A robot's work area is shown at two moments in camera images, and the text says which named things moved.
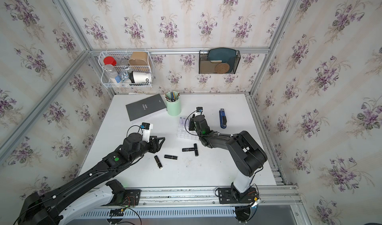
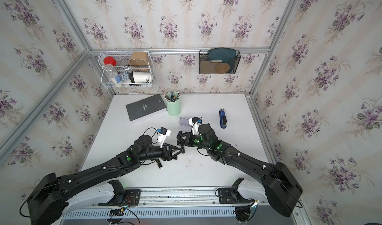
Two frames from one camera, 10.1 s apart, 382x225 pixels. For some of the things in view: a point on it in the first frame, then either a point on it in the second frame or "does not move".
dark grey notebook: x=144 y=107 does not move
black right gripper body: x=192 y=126 to x=193 y=141
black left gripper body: x=152 y=149 to x=163 y=152
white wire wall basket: x=126 y=68 does not move
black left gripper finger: x=163 y=139 to x=181 y=151
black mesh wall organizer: x=218 y=62 does not move
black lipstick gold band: x=158 y=162 does not move
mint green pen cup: x=173 y=103 does not move
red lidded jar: x=109 y=60 does not move
